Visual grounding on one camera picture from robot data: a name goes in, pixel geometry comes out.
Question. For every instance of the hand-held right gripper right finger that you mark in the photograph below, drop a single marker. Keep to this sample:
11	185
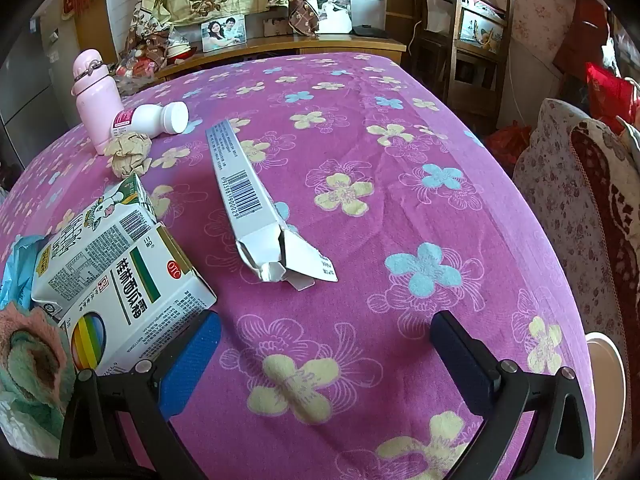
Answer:
465	360

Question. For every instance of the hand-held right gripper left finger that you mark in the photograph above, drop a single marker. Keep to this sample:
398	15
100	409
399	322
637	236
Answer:
192	360

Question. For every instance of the plastic bucket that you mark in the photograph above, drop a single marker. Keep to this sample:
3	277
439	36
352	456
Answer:
607	360

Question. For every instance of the green white milk carton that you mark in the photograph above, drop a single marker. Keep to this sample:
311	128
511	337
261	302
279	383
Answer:
90	250

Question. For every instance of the green pink knitted cloth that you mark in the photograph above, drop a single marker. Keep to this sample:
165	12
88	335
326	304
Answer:
30	360

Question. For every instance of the long white carton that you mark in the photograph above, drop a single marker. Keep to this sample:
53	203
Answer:
245	195

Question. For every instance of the blue plastic wrapper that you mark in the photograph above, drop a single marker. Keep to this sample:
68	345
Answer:
17	270

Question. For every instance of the brown paper ball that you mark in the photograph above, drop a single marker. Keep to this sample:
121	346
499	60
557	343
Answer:
129	152

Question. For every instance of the white pill bottle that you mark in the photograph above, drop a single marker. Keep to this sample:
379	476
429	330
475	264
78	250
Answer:
155	119

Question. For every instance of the purple floral blanket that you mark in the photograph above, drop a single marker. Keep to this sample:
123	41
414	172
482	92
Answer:
400	210

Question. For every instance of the floral covered sofa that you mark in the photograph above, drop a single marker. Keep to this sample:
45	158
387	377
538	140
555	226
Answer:
560	200

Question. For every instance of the red plastic bag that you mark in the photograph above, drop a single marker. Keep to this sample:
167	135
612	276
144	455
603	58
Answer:
507	140

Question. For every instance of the pink water bottle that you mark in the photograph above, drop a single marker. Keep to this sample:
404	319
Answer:
95	105

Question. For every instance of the clear plastic bag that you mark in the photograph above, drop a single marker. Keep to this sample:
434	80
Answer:
132	76

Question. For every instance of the wooden chair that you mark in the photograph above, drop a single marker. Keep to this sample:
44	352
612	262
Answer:
456	60

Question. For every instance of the red white ornament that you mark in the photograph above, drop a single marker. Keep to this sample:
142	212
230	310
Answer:
181	50

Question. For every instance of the framed couple photo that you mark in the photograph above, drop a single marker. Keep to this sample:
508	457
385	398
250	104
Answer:
223	32

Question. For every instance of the framed picture on chair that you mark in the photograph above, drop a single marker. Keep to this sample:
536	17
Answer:
480	27

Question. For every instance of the wooden cabinet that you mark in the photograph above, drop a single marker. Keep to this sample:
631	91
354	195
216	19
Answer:
325	45

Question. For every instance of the black box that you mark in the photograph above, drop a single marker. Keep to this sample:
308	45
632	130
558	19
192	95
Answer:
370	30

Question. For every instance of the red hanging cloth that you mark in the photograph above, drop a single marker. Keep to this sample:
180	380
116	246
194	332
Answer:
590	25

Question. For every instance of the floral covered tall appliance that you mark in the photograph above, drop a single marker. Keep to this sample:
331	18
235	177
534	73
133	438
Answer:
530	0

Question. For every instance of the wedding photo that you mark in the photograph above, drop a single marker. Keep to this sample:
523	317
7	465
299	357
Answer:
334	12

